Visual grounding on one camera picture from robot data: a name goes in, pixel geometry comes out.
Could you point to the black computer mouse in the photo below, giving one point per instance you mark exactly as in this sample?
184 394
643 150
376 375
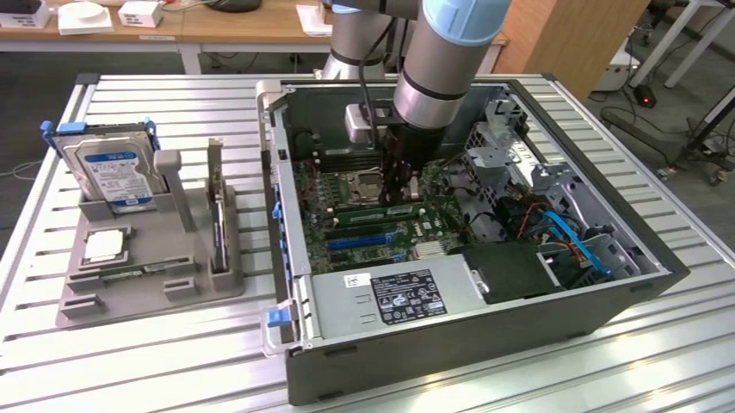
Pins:
232 5

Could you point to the hard disk in blue carrier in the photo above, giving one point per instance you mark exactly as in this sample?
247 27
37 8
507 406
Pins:
115 172

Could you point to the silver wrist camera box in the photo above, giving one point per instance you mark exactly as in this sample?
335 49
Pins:
360 127

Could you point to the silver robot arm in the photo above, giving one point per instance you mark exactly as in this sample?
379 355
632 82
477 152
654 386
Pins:
436 64

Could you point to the silver disk bay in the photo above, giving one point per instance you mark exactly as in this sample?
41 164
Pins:
566 183

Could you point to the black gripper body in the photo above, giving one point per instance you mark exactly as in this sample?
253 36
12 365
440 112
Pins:
416 142

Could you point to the black PC case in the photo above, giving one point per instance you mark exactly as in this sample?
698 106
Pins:
459 357

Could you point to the black adapter with red light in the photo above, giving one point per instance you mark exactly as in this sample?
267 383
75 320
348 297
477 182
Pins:
643 92

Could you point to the blue case latch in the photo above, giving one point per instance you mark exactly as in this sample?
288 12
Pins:
275 318

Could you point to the black RAM slot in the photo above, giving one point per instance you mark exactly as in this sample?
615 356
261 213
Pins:
349 163
349 167
349 155
349 159

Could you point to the silver power supply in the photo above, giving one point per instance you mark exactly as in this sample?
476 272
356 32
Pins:
344 310

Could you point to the white control box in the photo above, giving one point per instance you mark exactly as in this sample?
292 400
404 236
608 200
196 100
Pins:
616 79

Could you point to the wooden cabinet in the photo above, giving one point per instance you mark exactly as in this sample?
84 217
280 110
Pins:
574 43

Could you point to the white box with black top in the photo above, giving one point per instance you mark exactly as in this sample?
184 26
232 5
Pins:
25 19

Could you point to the silver chipset heatsink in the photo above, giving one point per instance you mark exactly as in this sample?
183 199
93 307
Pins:
431 250

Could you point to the black expansion slot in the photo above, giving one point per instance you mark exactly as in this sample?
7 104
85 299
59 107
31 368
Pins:
349 234

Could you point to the blue expansion slot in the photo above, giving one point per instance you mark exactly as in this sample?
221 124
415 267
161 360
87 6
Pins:
356 243

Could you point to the grey parts rack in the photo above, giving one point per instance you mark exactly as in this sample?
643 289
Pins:
167 241

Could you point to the CPU socket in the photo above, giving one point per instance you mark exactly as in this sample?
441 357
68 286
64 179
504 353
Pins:
361 185

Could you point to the graphics card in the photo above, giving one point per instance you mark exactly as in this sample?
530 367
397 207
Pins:
216 223

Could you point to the silver CPU chip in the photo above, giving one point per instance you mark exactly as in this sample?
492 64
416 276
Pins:
103 247

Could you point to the white paper stack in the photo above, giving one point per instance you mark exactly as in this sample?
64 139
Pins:
312 21

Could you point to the black wheeled stand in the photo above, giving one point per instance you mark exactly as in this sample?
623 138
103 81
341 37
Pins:
695 151

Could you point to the green RAM stick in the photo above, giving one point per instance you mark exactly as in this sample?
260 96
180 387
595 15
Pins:
367 217
125 274

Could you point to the wooden desk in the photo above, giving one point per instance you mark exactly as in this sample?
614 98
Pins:
172 26

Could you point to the silver drive cage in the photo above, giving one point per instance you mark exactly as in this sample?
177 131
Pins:
488 168

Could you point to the small white cardboard box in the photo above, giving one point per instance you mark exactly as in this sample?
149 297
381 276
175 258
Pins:
140 15

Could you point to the green motherboard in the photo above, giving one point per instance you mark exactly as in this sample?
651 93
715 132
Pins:
312 215

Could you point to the white table frame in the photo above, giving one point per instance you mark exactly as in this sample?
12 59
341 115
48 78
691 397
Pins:
668 43

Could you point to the white box with round lid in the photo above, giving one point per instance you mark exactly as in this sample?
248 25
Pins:
85 19

